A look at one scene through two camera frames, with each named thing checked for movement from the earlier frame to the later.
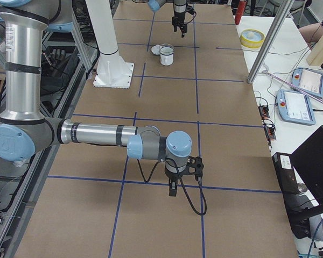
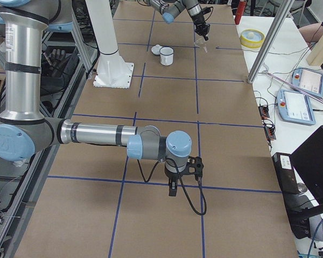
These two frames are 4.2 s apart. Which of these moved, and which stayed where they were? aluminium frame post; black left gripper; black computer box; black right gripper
Moved: black right gripper
Stayed: black computer box; black left gripper; aluminium frame post
